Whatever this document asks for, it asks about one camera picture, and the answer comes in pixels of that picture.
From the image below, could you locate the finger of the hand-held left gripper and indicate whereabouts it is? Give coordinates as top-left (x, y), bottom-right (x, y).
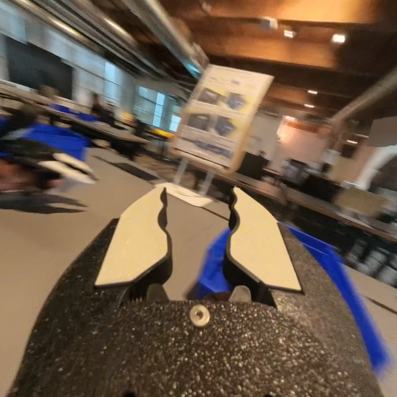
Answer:
top-left (53, 153), bottom-right (94, 177)
top-left (39, 161), bottom-right (97, 190)

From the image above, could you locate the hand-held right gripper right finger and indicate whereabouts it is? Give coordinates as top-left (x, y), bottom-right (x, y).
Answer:
top-left (226, 187), bottom-right (302, 292)

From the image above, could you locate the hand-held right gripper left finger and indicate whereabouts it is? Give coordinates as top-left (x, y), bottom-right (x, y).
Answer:
top-left (94, 187), bottom-right (172, 287)

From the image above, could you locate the blue plastic bin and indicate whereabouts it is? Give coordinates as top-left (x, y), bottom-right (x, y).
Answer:
top-left (186, 224), bottom-right (390, 377)
top-left (19, 123), bottom-right (91, 162)

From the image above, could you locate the person's left hand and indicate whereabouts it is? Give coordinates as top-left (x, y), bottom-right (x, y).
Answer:
top-left (0, 163), bottom-right (41, 193)

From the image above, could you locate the long dark table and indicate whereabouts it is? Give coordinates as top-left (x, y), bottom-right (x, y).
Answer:
top-left (198, 167), bottom-right (397, 244)
top-left (40, 105), bottom-right (152, 160)

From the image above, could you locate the white document stand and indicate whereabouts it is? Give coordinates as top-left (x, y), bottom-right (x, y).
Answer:
top-left (153, 158), bottom-right (218, 207)

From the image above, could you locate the printed instruction board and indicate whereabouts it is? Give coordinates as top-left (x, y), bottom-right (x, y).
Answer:
top-left (171, 63), bottom-right (275, 170)

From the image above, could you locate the silver ceiling duct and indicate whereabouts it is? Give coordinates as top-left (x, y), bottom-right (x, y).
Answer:
top-left (122, 0), bottom-right (209, 78)

